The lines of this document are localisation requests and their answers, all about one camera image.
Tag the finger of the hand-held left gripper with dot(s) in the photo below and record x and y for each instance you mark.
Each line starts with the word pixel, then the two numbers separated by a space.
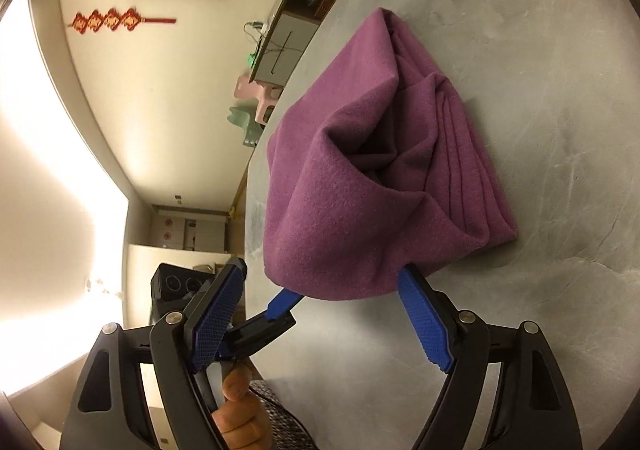
pixel 282 305

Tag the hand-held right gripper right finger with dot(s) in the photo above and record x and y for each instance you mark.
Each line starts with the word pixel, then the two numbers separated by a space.
pixel 425 320

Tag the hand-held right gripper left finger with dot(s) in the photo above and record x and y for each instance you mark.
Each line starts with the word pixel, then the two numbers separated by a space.
pixel 217 315

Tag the purple fleece garment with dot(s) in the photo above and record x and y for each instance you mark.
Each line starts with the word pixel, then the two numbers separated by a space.
pixel 360 190

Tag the person's left hand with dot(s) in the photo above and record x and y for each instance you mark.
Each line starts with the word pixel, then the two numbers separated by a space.
pixel 245 420

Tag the white cabinet with doors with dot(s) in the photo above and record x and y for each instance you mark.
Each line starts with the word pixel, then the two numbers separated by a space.
pixel 190 230

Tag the person's patterned clothing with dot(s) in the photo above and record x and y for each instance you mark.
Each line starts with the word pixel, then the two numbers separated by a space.
pixel 290 420

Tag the green plastic stool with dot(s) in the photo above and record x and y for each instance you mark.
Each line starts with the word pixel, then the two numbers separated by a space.
pixel 245 125

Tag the pink plastic stool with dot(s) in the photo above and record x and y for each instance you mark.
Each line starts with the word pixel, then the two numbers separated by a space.
pixel 255 97

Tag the small green toy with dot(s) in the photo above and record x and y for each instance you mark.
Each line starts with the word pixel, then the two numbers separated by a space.
pixel 250 59

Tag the long grey sideboard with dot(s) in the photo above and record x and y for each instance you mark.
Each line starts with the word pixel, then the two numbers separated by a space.
pixel 295 20

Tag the red knot wall ornament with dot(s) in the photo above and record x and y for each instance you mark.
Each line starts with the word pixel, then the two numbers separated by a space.
pixel 110 21

